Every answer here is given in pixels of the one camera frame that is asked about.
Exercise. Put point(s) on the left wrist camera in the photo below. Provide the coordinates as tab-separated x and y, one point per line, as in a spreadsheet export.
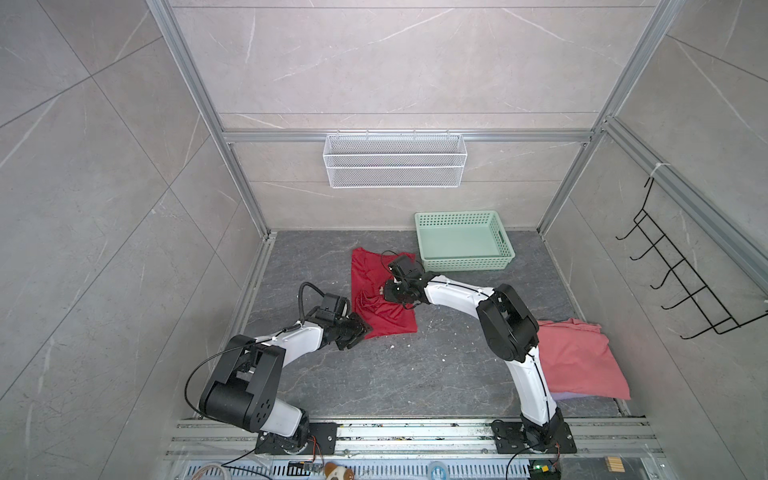
333	308

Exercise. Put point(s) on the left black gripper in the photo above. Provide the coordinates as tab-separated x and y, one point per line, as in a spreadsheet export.
362	328

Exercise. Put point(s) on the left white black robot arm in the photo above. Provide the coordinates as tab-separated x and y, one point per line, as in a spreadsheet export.
243	387

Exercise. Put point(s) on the green circuit board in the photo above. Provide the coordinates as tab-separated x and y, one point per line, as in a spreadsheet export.
544	470

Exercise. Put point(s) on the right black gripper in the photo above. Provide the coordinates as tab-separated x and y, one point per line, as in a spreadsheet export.
388	292

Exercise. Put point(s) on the green plastic basket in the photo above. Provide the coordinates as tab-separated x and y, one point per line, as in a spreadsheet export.
463	241

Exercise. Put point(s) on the aluminium rail base frame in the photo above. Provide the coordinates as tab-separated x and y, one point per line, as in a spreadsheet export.
417	448

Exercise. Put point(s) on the white wire mesh shelf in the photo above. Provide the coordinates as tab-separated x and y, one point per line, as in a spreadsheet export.
402	160

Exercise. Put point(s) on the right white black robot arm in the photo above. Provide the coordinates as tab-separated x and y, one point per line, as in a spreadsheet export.
511	333

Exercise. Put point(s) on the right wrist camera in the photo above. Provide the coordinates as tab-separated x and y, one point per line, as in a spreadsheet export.
406	269

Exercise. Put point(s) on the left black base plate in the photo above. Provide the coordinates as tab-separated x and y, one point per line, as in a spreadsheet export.
310	438

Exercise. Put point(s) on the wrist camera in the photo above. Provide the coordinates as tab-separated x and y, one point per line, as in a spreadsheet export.
406	269
333	308

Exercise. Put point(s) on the pink folded t shirt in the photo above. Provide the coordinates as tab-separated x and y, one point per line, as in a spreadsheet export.
576	357

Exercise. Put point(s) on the black wire hook rack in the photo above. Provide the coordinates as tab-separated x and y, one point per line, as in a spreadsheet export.
677	266

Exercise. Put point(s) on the brown white round object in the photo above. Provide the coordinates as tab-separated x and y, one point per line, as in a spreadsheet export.
333	471

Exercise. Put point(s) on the lavender folded t shirt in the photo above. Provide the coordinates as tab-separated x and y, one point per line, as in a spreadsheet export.
562	396

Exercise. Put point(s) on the red t shirt with print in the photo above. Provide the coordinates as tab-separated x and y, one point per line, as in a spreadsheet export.
369	273

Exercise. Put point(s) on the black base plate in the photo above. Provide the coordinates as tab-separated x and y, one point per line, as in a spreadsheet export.
511	437
310	438

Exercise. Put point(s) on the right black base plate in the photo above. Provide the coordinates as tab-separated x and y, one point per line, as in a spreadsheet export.
511	437

